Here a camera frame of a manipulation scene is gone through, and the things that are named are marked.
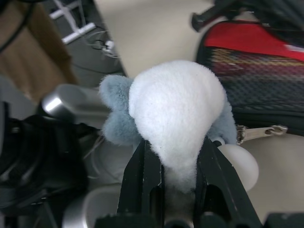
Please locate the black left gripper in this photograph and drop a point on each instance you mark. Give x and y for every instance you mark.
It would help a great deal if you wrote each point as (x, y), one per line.
(266, 6)

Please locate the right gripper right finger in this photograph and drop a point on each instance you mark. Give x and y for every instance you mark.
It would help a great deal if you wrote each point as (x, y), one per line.
(221, 190)

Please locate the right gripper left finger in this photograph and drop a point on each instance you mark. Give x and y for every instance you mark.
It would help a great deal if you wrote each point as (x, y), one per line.
(142, 185)

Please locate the black and red paddle case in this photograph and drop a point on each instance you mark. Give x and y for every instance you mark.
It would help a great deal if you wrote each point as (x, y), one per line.
(249, 40)

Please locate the silver zipper pull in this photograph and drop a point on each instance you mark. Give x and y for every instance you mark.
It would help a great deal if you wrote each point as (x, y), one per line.
(261, 132)

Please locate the blue and white plush toy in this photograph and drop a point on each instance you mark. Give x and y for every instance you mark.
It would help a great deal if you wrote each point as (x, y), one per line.
(175, 107)

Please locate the white ball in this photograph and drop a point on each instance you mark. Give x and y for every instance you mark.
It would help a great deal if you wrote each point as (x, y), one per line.
(242, 166)

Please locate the brown cardboard box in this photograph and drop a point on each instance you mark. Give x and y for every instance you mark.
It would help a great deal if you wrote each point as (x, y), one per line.
(35, 59)

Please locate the white metal frame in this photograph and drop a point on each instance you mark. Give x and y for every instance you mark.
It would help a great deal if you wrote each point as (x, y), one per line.
(71, 31)

